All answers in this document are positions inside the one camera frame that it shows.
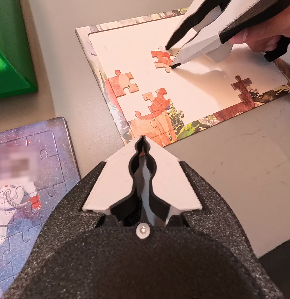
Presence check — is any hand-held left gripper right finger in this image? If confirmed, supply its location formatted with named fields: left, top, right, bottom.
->
left=143, top=135, right=203, bottom=226

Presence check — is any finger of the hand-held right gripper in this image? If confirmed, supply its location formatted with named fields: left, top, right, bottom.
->
left=165, top=0, right=232, bottom=50
left=170, top=0, right=262, bottom=69

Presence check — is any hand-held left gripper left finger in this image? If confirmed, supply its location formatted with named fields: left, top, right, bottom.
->
left=82, top=135, right=143, bottom=226

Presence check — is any red and white puzzle piece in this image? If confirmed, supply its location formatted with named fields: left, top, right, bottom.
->
left=151, top=45, right=174, bottom=73

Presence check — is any cardboard puzzle frame tray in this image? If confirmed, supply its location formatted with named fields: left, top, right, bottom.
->
left=75, top=7, right=290, bottom=147

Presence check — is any grey desk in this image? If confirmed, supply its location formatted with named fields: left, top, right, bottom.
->
left=0, top=0, right=290, bottom=260

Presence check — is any person's right hand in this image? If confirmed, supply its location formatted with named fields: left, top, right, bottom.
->
left=229, top=4, right=290, bottom=54

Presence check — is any orange corner puzzle piece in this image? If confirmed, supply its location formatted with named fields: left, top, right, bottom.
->
left=129, top=110, right=157, bottom=140

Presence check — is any dark leafy puzzle piece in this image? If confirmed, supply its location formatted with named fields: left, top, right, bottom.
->
left=167, top=106, right=185, bottom=131

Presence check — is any finished space puzzle board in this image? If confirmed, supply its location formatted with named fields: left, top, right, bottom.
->
left=0, top=116, right=81, bottom=296

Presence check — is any brown puzzle piece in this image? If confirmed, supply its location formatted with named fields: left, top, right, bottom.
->
left=231, top=75, right=253, bottom=102

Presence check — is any red curl-print puzzle piece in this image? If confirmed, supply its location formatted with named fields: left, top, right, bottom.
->
left=142, top=88, right=171, bottom=112

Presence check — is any orange and tan puzzle piece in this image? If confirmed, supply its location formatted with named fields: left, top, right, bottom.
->
left=108, top=70, right=139, bottom=97

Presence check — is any black dimpled chair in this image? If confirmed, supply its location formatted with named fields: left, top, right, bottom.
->
left=258, top=238, right=290, bottom=299

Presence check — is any green plastic bin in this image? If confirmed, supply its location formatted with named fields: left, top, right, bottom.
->
left=0, top=0, right=38, bottom=100

